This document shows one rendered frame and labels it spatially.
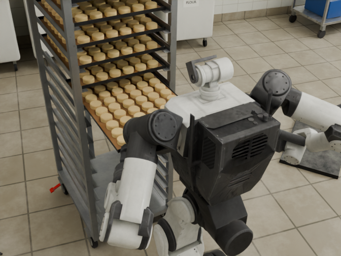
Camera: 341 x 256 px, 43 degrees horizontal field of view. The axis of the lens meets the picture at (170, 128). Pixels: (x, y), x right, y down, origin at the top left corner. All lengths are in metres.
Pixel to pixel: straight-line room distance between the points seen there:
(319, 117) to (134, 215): 0.65
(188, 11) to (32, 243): 2.72
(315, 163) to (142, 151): 2.17
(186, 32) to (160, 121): 3.38
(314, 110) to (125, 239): 0.69
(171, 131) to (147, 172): 0.13
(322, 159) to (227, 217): 1.90
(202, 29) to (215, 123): 3.37
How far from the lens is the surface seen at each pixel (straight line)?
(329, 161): 3.23
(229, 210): 1.42
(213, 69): 1.23
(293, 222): 2.74
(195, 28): 4.48
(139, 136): 1.16
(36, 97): 3.88
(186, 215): 1.49
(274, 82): 1.34
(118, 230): 1.15
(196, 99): 1.27
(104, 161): 2.82
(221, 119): 1.20
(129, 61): 1.99
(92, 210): 2.23
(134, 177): 1.13
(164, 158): 2.28
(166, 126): 1.13
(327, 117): 1.41
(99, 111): 1.80
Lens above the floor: 1.95
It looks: 36 degrees down
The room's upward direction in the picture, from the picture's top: 1 degrees clockwise
